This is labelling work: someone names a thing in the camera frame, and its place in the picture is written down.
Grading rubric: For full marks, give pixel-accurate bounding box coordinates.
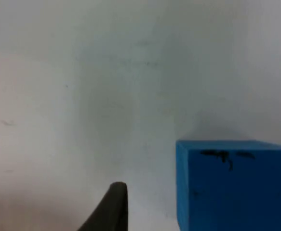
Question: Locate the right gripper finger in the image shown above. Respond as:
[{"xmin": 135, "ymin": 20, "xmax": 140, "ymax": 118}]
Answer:
[{"xmin": 77, "ymin": 182, "xmax": 129, "ymax": 231}]

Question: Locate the blue cube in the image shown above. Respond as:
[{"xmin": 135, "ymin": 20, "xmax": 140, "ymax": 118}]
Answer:
[{"xmin": 175, "ymin": 140, "xmax": 281, "ymax": 231}]

